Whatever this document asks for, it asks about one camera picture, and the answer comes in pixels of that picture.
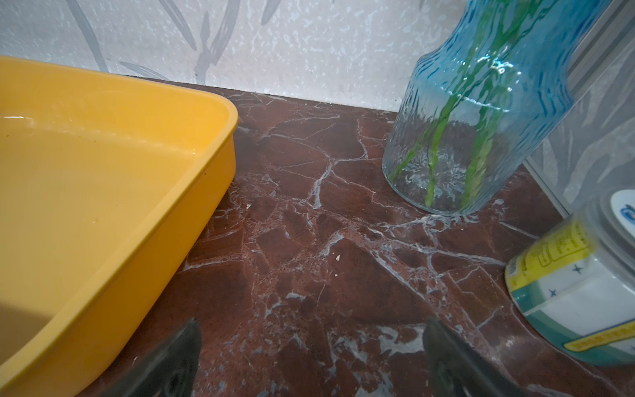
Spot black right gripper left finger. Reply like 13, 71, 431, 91
102, 319, 202, 396

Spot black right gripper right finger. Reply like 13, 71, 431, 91
423, 317, 524, 396

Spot yellow plastic storage box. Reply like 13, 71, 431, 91
1, 56, 239, 396

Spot small labelled glass jar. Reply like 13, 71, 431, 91
504, 188, 634, 367

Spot blue glass vase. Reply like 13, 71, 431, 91
382, 0, 608, 215

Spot artificial flower bouquet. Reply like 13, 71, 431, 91
383, 1, 553, 214

